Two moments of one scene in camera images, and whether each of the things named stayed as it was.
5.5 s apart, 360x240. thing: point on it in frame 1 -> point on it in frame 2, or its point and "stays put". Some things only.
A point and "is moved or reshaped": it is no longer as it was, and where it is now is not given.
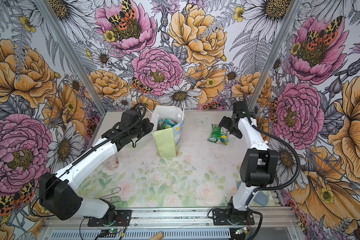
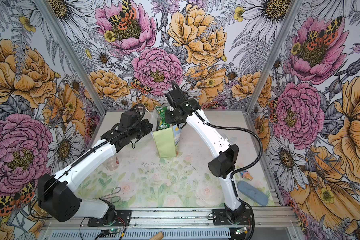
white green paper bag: x=167 y=139 stays put
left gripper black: x=149 y=125 stays put
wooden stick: x=159 y=236 stays put
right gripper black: x=225 y=122 -> x=169 y=120
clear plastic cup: x=112 y=163 stays put
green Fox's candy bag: x=219 y=134 is moved or reshaped
